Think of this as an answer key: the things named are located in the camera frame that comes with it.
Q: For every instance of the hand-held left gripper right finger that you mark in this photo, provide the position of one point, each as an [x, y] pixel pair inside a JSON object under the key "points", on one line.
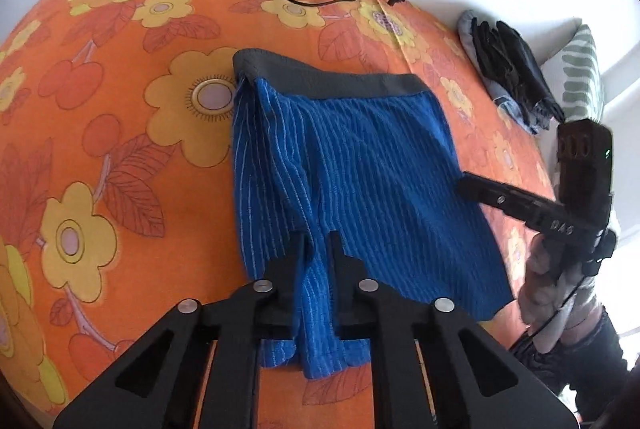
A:
{"points": [[346, 280]]}

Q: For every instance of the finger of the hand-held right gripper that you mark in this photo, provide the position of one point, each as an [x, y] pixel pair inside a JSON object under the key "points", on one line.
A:
{"points": [[495, 196]]}

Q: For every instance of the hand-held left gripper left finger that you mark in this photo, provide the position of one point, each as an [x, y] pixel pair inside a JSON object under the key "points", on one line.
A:
{"points": [[286, 280]]}

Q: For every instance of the blue striped pants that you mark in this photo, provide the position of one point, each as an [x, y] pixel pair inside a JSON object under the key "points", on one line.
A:
{"points": [[360, 159]]}

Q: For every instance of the person's right forearm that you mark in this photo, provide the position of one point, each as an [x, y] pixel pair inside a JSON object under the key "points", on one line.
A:
{"points": [[590, 359]]}

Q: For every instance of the person's right hand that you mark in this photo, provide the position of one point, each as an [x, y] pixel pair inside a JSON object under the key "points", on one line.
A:
{"points": [[542, 299]]}

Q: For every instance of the green striped pillow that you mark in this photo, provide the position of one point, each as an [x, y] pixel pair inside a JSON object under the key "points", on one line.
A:
{"points": [[580, 69]]}

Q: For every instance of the pile of dark clothes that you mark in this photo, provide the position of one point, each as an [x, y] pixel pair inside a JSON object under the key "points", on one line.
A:
{"points": [[505, 59]]}

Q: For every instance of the orange floral bedsheet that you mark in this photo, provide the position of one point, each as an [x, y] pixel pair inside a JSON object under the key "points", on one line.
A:
{"points": [[125, 159]]}

